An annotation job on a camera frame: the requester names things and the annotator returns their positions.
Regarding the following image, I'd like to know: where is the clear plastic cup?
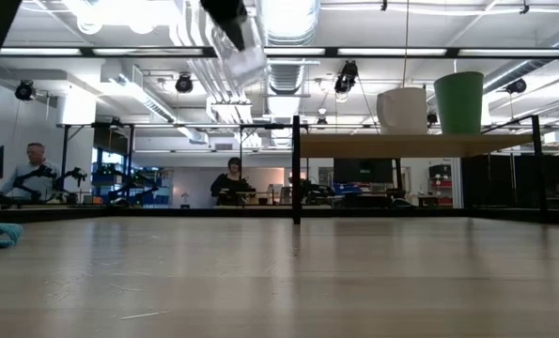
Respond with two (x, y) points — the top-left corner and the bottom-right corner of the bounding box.
(207, 12), (270, 91)

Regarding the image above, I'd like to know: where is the white ceramic mug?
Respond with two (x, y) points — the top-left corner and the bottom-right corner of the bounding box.
(376, 86), (429, 136)

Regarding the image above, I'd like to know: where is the green plastic cup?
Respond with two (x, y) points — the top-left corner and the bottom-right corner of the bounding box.
(432, 70), (486, 136)

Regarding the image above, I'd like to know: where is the wooden shelf with black legs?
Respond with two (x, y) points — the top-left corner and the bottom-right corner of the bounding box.
(290, 114), (546, 226)

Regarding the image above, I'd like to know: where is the person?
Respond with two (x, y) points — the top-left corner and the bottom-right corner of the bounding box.
(210, 156), (257, 207)
(0, 142), (62, 204)

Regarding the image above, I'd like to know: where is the silver ceiling air duct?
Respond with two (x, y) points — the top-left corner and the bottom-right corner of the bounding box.
(256, 0), (321, 97)

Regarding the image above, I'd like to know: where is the black round ceiling camera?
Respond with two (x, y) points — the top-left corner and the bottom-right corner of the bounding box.
(174, 71), (195, 95)
(14, 79), (38, 102)
(505, 77), (529, 96)
(333, 59), (360, 95)

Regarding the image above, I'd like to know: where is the black overhead frame bar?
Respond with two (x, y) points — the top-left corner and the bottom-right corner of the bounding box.
(0, 45), (559, 60)

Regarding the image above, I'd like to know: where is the black aluminium table rail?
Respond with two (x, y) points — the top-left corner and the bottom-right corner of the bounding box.
(0, 205), (559, 223)

